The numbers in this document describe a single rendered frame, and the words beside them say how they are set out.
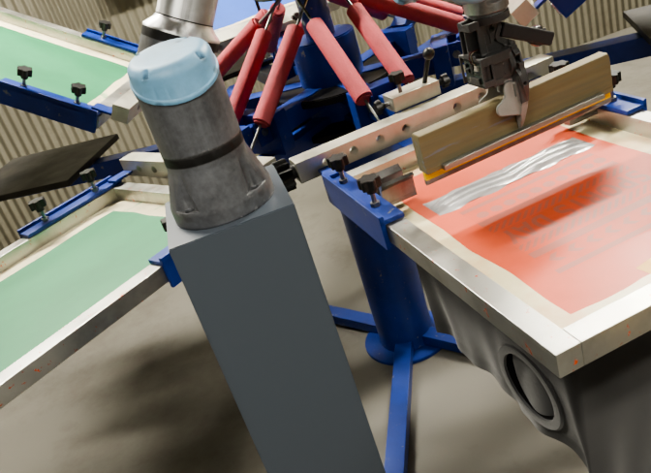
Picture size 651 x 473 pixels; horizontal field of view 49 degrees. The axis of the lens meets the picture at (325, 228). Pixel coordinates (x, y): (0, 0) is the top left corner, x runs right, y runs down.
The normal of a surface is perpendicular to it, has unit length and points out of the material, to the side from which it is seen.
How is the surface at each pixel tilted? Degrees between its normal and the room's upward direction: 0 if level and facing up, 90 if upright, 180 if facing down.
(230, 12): 32
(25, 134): 90
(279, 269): 90
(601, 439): 91
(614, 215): 0
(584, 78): 90
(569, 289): 0
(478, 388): 0
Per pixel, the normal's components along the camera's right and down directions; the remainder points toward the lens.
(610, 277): -0.28, -0.86
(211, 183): 0.04, 0.14
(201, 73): 0.72, 0.07
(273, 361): 0.23, 0.38
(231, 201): 0.29, 0.04
